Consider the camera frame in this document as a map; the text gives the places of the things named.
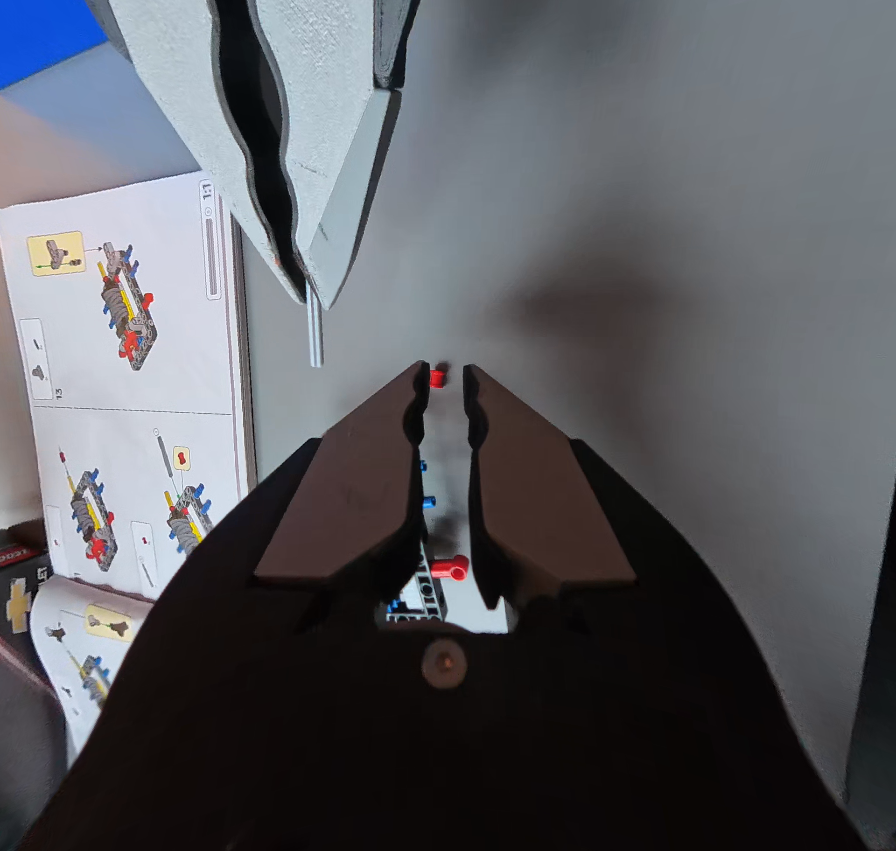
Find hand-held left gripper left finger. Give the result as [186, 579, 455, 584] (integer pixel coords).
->
[252, 359, 431, 589]

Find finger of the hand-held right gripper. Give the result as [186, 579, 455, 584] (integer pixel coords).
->
[238, 0, 436, 311]
[59, 0, 310, 305]

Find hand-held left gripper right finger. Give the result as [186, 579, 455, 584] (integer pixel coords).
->
[462, 363, 638, 610]

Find black lego frame assembly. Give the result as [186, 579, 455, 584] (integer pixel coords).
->
[378, 455, 471, 629]

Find grey lego axle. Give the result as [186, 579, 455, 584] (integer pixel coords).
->
[306, 283, 325, 368]

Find lego instruction booklet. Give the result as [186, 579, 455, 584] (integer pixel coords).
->
[0, 171, 259, 771]

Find black lego box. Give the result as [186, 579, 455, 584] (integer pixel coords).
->
[0, 546, 56, 636]

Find blue plastic bin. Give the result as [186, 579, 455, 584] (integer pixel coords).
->
[0, 0, 113, 91]

